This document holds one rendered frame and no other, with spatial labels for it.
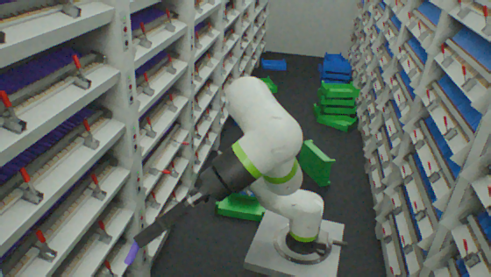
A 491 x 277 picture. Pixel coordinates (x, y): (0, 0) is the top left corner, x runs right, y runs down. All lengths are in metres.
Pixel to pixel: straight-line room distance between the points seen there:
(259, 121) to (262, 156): 0.07
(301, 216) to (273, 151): 0.83
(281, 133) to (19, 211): 0.63
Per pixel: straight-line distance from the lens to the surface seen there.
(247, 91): 0.84
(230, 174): 0.79
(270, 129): 0.77
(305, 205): 1.57
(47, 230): 1.24
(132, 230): 1.65
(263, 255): 1.69
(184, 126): 2.12
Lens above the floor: 1.53
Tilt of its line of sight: 29 degrees down
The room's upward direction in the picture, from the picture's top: 4 degrees clockwise
